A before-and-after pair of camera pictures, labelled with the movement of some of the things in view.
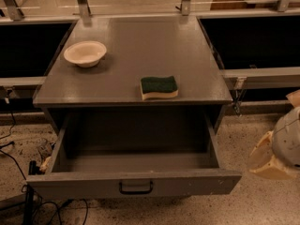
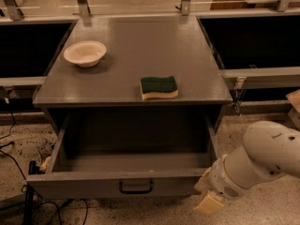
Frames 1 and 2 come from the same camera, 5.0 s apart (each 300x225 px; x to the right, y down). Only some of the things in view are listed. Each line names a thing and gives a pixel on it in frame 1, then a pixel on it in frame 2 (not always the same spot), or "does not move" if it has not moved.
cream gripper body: x=288 y=141 to x=222 y=181
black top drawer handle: x=135 y=192 does not move
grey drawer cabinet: x=134 y=66 does not move
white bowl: x=85 y=53 does not move
